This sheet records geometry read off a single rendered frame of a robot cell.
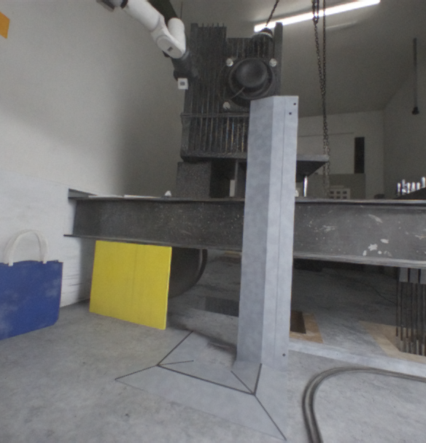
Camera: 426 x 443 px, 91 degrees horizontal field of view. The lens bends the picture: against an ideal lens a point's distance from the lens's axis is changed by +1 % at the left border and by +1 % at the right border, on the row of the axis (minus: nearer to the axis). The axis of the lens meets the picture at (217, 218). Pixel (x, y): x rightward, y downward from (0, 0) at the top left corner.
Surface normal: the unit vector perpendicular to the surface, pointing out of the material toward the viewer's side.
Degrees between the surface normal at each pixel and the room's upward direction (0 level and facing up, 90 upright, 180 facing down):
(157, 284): 90
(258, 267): 90
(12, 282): 89
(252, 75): 90
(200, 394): 10
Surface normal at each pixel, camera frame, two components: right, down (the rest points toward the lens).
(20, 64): 0.95, 0.04
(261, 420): 0.00, -1.00
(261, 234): -0.43, -0.09
